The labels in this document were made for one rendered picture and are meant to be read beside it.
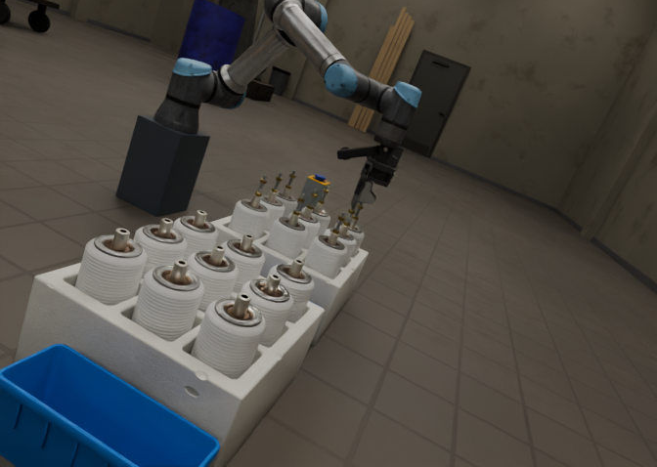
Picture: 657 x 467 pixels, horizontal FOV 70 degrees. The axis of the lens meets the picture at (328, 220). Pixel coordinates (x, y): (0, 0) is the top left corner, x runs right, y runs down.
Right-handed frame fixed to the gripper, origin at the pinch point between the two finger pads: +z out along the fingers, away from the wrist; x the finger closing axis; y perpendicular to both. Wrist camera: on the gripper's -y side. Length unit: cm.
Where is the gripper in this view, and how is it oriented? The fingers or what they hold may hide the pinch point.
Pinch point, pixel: (352, 203)
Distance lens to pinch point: 133.4
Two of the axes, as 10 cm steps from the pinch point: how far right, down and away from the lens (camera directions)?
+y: 9.1, 4.0, -1.0
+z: -3.7, 9.0, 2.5
